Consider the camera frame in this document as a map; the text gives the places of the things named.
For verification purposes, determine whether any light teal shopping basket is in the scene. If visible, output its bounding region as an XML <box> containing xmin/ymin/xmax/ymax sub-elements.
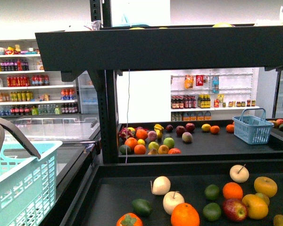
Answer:
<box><xmin>0</xmin><ymin>141</ymin><xmax>62</xmax><ymax>226</ymax></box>

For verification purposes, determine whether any white sauce shelf right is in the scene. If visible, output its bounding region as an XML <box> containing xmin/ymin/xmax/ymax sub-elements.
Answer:
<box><xmin>170</xmin><ymin>68</ymin><xmax>259</xmax><ymax>121</ymax></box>

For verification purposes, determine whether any black fruit display shelf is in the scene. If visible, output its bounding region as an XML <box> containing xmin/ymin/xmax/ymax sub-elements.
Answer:
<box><xmin>34</xmin><ymin>0</ymin><xmax>283</xmax><ymax>226</ymax></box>

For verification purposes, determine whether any far yellow lemon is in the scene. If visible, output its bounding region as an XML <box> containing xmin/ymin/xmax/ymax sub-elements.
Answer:
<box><xmin>201</xmin><ymin>123</ymin><xmax>211</xmax><ymax>132</ymax></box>

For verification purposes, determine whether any white drinks shelf left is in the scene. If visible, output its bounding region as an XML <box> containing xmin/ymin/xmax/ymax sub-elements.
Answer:
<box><xmin>0</xmin><ymin>39</ymin><xmax>79</xmax><ymax>117</ymax></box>

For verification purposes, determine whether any pink dragon fruit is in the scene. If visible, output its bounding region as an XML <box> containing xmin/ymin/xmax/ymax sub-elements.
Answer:
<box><xmin>118</xmin><ymin>127</ymin><xmax>136</xmax><ymax>141</ymax></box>

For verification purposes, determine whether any far green apple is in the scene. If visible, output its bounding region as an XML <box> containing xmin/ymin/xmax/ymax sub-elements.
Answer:
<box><xmin>163</xmin><ymin>137</ymin><xmax>175</xmax><ymax>149</ymax></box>

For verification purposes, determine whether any far dark red apple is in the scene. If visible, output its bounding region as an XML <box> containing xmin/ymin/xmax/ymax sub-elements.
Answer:
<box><xmin>175</xmin><ymin>126</ymin><xmax>186</xmax><ymax>137</ymax></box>

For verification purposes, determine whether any far peach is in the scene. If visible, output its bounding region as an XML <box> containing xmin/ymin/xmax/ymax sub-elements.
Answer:
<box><xmin>182</xmin><ymin>132</ymin><xmax>193</xmax><ymax>143</ymax></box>

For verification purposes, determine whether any glass freezer chest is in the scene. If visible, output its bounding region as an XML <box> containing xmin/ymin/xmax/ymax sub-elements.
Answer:
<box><xmin>9</xmin><ymin>114</ymin><xmax>100</xmax><ymax>184</ymax></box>

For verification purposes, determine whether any far orange by basket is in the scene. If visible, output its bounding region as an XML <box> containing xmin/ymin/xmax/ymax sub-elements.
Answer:
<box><xmin>225</xmin><ymin>124</ymin><xmax>234</xmax><ymax>133</ymax></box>

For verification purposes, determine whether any white pear with stem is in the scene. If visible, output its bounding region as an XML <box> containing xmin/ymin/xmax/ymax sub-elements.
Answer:
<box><xmin>163</xmin><ymin>191</ymin><xmax>185</xmax><ymax>215</ymax></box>

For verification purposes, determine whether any dark green avocado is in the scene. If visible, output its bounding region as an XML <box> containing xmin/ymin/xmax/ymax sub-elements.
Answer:
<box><xmin>131</xmin><ymin>199</ymin><xmax>152</xmax><ymax>217</ymax></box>

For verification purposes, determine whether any green lime upper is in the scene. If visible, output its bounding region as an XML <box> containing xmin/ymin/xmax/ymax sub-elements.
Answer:
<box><xmin>204</xmin><ymin>184</ymin><xmax>220</xmax><ymax>201</ymax></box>

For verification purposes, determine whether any green lime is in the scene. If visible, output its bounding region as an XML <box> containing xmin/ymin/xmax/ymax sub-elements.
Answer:
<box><xmin>202</xmin><ymin>202</ymin><xmax>222</xmax><ymax>222</ymax></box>
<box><xmin>204</xmin><ymin>184</ymin><xmax>220</xmax><ymax>201</ymax></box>

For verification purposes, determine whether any orange persimmon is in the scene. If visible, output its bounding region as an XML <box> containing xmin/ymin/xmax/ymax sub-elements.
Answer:
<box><xmin>116</xmin><ymin>213</ymin><xmax>143</xmax><ymax>226</ymax></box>

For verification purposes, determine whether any large orange front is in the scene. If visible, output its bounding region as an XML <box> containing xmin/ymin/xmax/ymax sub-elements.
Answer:
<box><xmin>171</xmin><ymin>203</ymin><xmax>200</xmax><ymax>226</ymax></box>

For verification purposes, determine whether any small blue basket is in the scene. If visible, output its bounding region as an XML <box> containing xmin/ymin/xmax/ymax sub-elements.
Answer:
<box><xmin>232</xmin><ymin>108</ymin><xmax>274</xmax><ymax>145</ymax></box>

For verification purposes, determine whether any small orange middle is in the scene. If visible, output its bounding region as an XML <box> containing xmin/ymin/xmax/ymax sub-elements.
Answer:
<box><xmin>222</xmin><ymin>182</ymin><xmax>243</xmax><ymax>200</ymax></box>

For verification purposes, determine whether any green lime lower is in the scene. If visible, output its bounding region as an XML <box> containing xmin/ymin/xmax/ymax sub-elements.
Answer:
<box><xmin>202</xmin><ymin>202</ymin><xmax>222</xmax><ymax>222</ymax></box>

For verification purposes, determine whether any yellow apple back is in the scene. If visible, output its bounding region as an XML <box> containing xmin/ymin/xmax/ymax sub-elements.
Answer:
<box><xmin>254</xmin><ymin>177</ymin><xmax>278</xmax><ymax>198</ymax></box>

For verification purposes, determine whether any yellow apple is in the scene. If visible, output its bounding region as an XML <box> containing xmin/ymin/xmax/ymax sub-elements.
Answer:
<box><xmin>242</xmin><ymin>194</ymin><xmax>269</xmax><ymax>220</ymax></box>
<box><xmin>254</xmin><ymin>177</ymin><xmax>278</xmax><ymax>198</ymax></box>

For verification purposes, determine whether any yellow apple front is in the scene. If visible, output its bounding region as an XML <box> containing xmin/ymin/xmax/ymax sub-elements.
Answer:
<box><xmin>242</xmin><ymin>194</ymin><xmax>269</xmax><ymax>220</ymax></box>

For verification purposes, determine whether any small green yellow fruit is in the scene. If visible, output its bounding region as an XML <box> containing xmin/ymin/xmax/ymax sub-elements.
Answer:
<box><xmin>255</xmin><ymin>193</ymin><xmax>270</xmax><ymax>206</ymax></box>

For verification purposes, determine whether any white hanging cord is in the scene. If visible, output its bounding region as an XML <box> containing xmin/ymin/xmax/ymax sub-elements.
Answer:
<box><xmin>125</xmin><ymin>69</ymin><xmax>131</xmax><ymax>164</ymax></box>

